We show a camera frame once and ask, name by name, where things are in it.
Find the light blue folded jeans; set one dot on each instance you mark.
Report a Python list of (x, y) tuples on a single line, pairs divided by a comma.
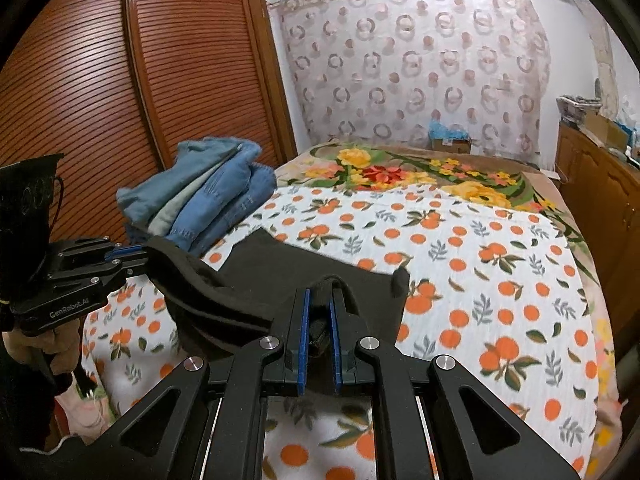
[(165, 190)]

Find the floral blanket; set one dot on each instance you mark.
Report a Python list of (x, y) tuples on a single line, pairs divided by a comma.
[(380, 170)]

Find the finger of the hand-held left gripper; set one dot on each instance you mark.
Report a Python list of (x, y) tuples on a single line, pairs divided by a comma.
[(100, 270), (85, 247)]

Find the stack of newspapers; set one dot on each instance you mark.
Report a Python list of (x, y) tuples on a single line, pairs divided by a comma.
[(575, 107)]

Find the wooden louvred wardrobe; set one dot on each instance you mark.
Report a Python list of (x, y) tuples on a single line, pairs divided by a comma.
[(175, 60)]

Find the open cardboard box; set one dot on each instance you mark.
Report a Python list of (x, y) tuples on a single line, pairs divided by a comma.
[(605, 130)]

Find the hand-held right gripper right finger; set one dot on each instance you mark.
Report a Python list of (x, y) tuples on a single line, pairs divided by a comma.
[(334, 350)]

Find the black pants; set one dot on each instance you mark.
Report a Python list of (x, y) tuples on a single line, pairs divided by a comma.
[(280, 270)]

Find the dark blue folded jeans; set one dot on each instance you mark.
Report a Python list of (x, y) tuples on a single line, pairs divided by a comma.
[(142, 232)]

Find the cardboard box with blue bag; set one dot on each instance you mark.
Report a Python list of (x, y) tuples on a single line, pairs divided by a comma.
[(452, 145)]

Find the wooden sideboard cabinet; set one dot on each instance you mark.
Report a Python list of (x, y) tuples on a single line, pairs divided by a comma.
[(600, 185)]

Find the orange print bed sheet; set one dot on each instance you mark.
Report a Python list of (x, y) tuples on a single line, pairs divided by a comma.
[(475, 270)]

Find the tied beige curtain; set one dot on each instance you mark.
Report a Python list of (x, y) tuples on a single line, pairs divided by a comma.
[(605, 75)]

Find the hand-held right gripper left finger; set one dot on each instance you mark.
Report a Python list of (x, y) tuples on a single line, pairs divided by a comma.
[(301, 350)]

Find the circle pattern sheer curtain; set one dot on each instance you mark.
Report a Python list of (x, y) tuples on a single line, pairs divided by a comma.
[(400, 60)]

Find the person's left hand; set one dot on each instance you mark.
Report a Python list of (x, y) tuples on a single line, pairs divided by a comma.
[(62, 360)]

